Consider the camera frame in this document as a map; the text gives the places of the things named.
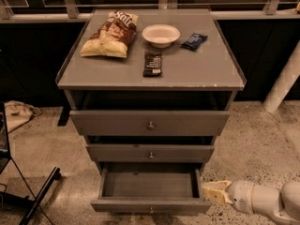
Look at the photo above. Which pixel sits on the yellow brown chip bag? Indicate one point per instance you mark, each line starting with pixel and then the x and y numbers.
pixel 113 37

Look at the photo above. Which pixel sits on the grey drawer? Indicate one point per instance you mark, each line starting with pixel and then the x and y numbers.
pixel 150 153
pixel 149 123
pixel 151 188

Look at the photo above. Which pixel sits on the black metal stand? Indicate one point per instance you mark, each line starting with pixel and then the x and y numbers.
pixel 29 205

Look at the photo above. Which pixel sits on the white bowl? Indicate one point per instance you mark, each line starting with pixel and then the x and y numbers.
pixel 160 35

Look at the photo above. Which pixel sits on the grey top drawer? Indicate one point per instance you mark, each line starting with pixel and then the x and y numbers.
pixel 149 123

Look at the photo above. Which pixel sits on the grey drawer cabinet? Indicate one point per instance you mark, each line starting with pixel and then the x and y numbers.
pixel 204 80

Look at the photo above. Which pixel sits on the grey middle drawer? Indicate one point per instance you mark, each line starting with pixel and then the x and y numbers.
pixel 150 153

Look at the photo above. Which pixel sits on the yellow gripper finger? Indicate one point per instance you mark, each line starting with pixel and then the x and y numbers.
pixel 217 191

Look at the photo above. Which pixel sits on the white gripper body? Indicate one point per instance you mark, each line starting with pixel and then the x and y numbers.
pixel 240 193

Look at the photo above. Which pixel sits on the dark chocolate bar wrapper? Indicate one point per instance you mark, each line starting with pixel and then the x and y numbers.
pixel 152 64

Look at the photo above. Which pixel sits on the blue snack packet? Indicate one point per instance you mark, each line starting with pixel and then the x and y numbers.
pixel 194 42

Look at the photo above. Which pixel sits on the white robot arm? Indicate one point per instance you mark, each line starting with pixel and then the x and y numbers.
pixel 280 205

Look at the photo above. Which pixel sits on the beige cloth bag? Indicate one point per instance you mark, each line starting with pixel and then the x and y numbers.
pixel 19 113

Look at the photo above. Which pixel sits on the grey bottom drawer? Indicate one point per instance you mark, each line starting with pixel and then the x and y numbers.
pixel 151 188

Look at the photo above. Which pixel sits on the metal window railing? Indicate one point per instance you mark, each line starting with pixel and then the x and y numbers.
pixel 41 11

